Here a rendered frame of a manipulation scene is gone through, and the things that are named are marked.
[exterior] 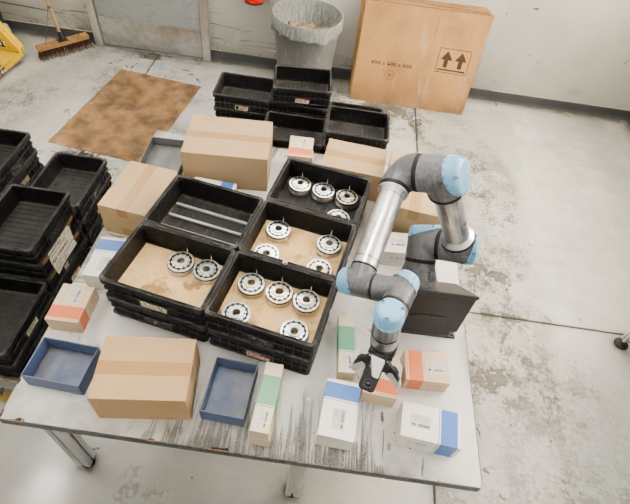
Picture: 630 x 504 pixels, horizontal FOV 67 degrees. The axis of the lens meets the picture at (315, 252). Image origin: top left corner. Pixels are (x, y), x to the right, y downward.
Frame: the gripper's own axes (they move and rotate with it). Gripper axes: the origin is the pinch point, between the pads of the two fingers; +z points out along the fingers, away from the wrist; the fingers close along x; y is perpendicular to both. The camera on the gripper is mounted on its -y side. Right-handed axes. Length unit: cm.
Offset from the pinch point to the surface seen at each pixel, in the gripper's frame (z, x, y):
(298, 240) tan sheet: 16, 51, 53
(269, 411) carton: 16.4, 28.1, -16.1
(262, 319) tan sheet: 15, 46, 13
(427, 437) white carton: 24.5, -20.7, 0.2
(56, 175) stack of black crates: 47, 213, 65
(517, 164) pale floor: 116, -33, 279
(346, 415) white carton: 21.9, 5.8, -5.0
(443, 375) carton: 26.9, -20.0, 25.0
